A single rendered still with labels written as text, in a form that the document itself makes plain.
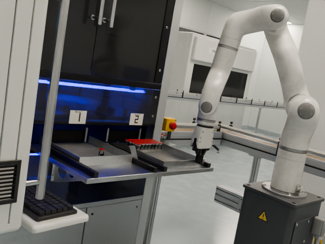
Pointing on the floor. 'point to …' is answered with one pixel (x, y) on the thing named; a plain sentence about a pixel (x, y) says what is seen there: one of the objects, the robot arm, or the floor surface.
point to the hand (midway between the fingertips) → (199, 159)
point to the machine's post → (152, 133)
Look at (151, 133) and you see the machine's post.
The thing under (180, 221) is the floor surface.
